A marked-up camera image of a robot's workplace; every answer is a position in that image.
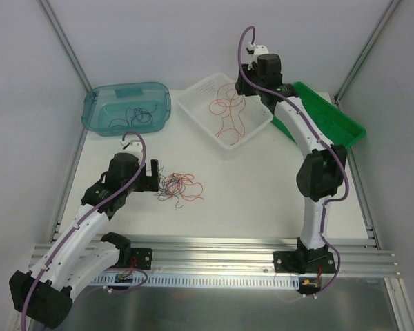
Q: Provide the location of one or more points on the left aluminium frame post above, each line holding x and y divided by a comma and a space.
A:
55, 24

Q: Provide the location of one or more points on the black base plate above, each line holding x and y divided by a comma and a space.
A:
140, 258
292, 262

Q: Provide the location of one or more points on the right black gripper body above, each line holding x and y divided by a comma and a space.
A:
243, 84

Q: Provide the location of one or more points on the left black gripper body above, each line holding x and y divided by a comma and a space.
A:
152, 176

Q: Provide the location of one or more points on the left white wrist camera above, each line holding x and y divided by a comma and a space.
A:
132, 146

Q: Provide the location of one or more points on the white perforated plastic basket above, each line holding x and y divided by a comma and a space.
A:
228, 118

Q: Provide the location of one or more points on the right aluminium frame post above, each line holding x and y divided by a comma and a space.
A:
367, 48

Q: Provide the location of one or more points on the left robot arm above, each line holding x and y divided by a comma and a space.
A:
46, 292

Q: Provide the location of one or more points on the white slotted cable duct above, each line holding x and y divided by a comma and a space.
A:
117, 279

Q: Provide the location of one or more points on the aluminium mounting rail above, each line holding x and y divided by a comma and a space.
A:
191, 255

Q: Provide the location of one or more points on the teal transparent plastic bin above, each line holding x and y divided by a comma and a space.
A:
115, 109

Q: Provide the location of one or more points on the aluminium frame post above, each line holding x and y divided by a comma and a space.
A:
367, 48
55, 24

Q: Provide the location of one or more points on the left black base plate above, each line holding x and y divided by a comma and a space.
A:
140, 258

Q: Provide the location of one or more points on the green plastic tray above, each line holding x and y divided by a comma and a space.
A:
337, 126

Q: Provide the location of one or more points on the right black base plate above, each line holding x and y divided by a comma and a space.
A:
292, 262

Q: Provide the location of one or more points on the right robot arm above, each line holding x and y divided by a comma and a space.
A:
321, 173

